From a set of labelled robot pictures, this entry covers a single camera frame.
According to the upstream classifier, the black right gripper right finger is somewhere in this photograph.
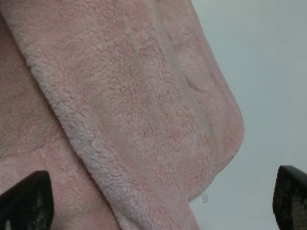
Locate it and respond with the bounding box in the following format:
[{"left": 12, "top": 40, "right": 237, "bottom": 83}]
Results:
[{"left": 272, "top": 165, "right": 307, "bottom": 230}]

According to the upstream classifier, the pink terry towel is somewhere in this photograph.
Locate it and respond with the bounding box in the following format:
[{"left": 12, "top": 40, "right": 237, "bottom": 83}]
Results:
[{"left": 0, "top": 0, "right": 244, "bottom": 230}]

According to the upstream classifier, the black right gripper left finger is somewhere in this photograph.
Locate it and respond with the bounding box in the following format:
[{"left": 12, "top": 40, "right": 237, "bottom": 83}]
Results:
[{"left": 0, "top": 171, "right": 54, "bottom": 230}]

